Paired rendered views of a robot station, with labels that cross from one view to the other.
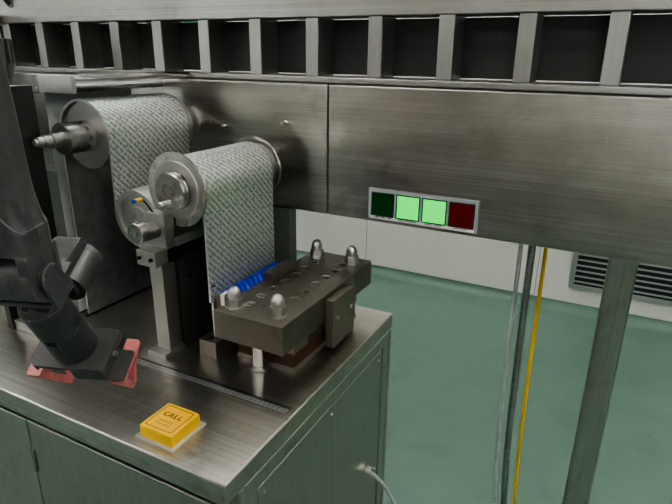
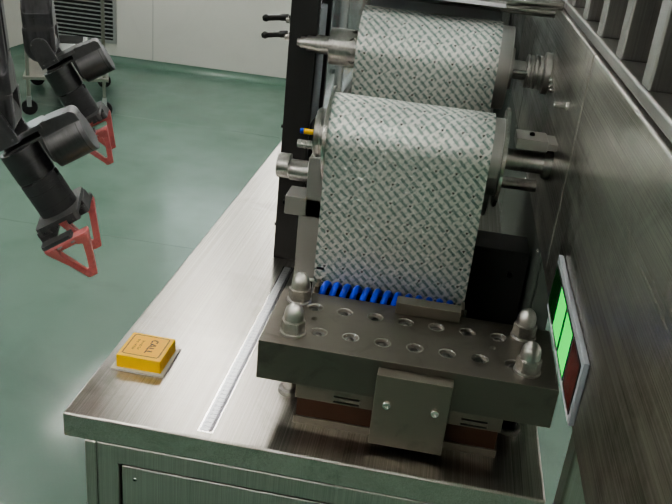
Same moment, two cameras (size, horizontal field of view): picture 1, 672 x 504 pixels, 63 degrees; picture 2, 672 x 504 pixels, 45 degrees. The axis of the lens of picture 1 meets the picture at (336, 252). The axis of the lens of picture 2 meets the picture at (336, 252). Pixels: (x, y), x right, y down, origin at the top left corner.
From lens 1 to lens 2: 1.05 m
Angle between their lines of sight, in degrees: 64
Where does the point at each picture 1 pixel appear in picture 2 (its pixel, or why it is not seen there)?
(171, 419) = (145, 347)
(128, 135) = (384, 60)
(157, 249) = (298, 194)
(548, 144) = (651, 301)
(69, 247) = (56, 115)
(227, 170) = (387, 133)
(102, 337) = (67, 210)
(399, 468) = not seen: outside the picture
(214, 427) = (158, 384)
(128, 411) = (172, 327)
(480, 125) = (629, 203)
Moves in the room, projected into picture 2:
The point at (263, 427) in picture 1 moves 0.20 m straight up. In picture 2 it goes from (167, 418) to (168, 290)
